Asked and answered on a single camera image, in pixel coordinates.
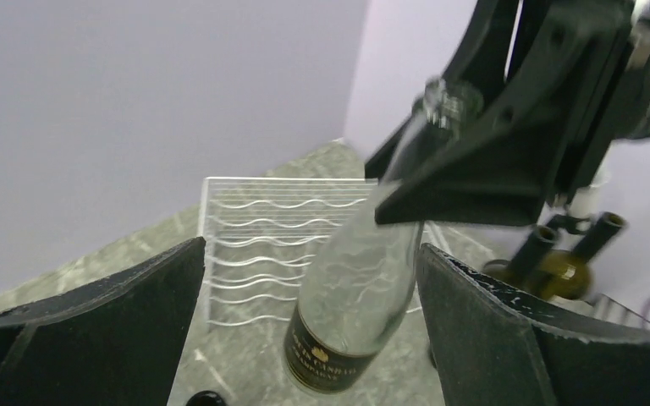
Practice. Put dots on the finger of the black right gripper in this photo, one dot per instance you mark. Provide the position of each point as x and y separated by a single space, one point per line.
501 173
453 99

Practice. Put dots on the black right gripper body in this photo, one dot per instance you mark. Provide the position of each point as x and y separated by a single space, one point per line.
586 72

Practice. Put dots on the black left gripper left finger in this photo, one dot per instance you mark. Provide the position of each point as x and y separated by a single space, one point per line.
115 341

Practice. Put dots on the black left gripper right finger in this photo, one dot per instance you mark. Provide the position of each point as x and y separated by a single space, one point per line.
496 345

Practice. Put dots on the clear glass wine bottle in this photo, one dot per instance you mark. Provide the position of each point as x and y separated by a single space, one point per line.
352 299

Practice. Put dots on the dark olive wine bottle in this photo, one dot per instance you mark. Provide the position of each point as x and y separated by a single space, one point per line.
206 398

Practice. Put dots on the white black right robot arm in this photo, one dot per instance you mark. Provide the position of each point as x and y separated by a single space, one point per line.
588 190

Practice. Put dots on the green labelled wine bottle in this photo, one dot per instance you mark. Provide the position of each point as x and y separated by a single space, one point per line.
567 274

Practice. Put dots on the white wire wine rack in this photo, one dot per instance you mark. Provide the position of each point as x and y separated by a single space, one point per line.
261 234

